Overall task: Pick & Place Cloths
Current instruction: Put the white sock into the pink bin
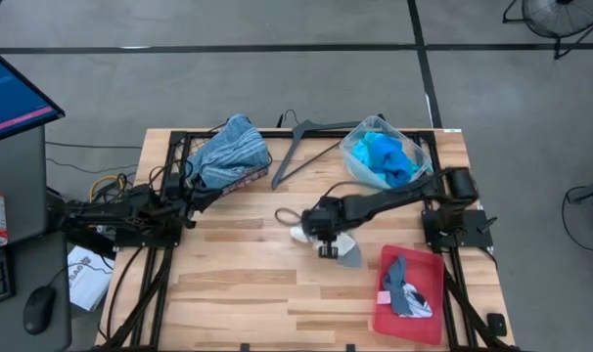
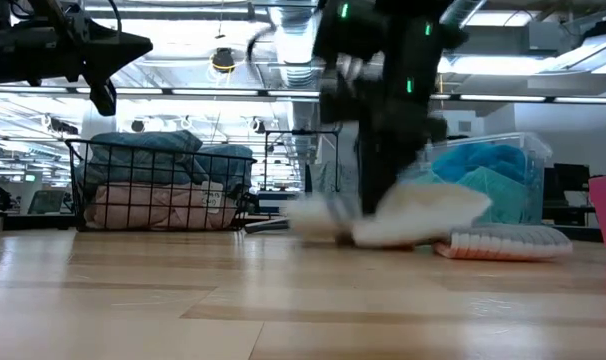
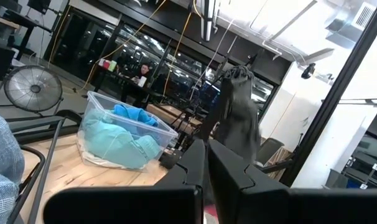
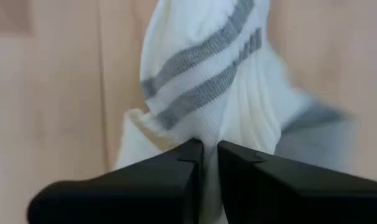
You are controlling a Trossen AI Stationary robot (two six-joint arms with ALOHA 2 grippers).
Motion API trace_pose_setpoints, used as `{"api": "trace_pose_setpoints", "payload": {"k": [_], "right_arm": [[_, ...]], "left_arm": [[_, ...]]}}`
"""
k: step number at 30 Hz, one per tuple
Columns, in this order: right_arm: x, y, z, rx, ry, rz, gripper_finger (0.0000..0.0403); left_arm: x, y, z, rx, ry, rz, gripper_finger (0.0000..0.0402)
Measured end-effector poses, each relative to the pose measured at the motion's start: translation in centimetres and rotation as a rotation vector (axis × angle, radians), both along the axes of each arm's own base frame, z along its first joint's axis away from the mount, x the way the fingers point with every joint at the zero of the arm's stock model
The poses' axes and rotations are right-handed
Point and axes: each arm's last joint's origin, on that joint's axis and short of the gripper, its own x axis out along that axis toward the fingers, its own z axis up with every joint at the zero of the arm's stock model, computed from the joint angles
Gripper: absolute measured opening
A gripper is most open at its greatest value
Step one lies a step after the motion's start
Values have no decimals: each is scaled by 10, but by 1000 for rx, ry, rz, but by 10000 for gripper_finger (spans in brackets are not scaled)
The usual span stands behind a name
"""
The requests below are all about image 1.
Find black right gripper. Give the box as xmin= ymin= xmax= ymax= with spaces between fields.
xmin=299 ymin=195 xmax=349 ymax=259

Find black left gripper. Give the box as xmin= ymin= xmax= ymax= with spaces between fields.
xmin=166 ymin=188 xmax=225 ymax=230

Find white grey-striped sock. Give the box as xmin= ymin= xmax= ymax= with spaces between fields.
xmin=289 ymin=224 xmax=356 ymax=258

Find pink woven shirt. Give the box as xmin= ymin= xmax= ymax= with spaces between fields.
xmin=222 ymin=168 xmax=271 ymax=196

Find blue striped towel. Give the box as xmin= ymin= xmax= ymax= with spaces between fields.
xmin=186 ymin=112 xmax=272 ymax=191

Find dark blue sock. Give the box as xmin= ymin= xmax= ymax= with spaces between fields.
xmin=397 ymin=256 xmax=418 ymax=317
xmin=382 ymin=253 xmax=406 ymax=302

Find turquoise drawstring shorts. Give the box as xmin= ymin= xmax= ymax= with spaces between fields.
xmin=350 ymin=130 xmax=428 ymax=180

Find white blue-striped sock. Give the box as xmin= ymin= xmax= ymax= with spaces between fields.
xmin=402 ymin=283 xmax=433 ymax=320

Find clear plastic container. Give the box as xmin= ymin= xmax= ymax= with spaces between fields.
xmin=339 ymin=114 xmax=433 ymax=191

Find grey clothes hanger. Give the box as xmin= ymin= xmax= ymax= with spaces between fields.
xmin=270 ymin=119 xmax=364 ymax=191

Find red plastic bin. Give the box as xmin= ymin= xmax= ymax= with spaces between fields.
xmin=372 ymin=243 xmax=446 ymax=347

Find small black block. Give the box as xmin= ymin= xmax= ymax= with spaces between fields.
xmin=485 ymin=312 xmax=508 ymax=338

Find grey desk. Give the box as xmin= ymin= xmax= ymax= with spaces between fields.
xmin=0 ymin=124 xmax=73 ymax=352

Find black computer mouse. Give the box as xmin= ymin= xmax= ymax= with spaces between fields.
xmin=21 ymin=286 xmax=56 ymax=337

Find computer monitor blue screen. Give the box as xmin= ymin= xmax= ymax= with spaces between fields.
xmin=0 ymin=41 xmax=67 ymax=147

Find black floor fan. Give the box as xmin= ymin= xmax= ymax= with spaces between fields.
xmin=501 ymin=0 xmax=593 ymax=61

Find black wire basket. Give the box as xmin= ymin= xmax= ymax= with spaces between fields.
xmin=166 ymin=130 xmax=274 ymax=197

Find yellow cable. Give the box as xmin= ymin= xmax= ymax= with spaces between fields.
xmin=88 ymin=174 xmax=129 ymax=204

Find black floor cable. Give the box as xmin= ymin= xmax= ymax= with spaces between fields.
xmin=44 ymin=140 xmax=144 ymax=151

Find grey stand with cable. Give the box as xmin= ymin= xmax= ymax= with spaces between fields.
xmin=562 ymin=175 xmax=593 ymax=255

